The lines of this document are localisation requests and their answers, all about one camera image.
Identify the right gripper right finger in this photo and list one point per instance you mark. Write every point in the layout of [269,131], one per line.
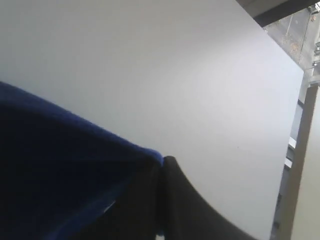
[185,215]

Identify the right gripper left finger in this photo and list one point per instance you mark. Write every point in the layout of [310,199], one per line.
[132,217]

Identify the blue towel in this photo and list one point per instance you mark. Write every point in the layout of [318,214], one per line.
[59,173]

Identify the black window frame post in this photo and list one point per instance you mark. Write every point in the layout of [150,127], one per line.
[282,10]

